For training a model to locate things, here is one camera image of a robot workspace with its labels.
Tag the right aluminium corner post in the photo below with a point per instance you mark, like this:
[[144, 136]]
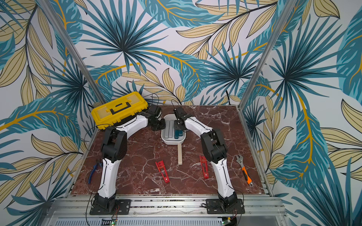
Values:
[[271, 42]]

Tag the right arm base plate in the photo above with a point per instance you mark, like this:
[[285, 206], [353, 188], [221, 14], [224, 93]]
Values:
[[215, 206]]

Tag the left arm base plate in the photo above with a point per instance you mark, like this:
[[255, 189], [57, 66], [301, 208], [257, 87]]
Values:
[[115, 206]]

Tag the aluminium front rail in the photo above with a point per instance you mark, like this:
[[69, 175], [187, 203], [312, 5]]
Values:
[[169, 210]]

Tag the yellow black toolbox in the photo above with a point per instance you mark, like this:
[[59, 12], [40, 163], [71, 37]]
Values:
[[116, 110]]

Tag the orange adjustable wrench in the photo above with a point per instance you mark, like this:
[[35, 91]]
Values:
[[244, 171]]

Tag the blue handled pliers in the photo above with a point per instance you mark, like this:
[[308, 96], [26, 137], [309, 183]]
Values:
[[97, 164]]

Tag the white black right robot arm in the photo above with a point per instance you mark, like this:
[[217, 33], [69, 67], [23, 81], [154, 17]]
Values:
[[214, 150]]

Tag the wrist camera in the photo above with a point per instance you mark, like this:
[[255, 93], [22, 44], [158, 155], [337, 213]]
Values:
[[178, 111], [155, 110]]

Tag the left aluminium corner post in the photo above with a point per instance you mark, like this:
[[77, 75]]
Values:
[[60, 25]]

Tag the red clip tool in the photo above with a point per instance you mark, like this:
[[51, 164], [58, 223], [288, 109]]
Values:
[[162, 169], [203, 163]]

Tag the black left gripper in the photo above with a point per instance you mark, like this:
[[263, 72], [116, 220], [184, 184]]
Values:
[[162, 125]]

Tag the white plastic storage box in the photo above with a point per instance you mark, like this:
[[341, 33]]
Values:
[[172, 141]]

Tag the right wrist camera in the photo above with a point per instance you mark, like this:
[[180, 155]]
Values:
[[178, 111]]

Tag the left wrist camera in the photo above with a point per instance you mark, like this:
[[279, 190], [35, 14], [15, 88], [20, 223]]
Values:
[[155, 110]]

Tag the aluminium corner post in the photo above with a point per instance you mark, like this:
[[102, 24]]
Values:
[[60, 25], [271, 42]]

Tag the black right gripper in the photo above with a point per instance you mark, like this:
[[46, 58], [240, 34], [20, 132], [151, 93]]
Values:
[[179, 124]]

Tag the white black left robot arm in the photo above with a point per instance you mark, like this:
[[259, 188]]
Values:
[[114, 147]]

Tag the beige wooden block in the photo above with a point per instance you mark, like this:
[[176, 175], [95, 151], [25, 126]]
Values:
[[180, 154]]

